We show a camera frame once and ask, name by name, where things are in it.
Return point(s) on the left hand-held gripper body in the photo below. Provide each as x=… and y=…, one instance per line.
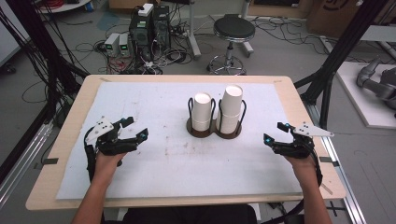
x=109, y=146

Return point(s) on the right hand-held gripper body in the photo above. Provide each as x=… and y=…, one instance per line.
x=295, y=149

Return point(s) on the person's right hand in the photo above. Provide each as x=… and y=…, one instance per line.
x=303, y=168

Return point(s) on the person's left hand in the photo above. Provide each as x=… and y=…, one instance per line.
x=107, y=166

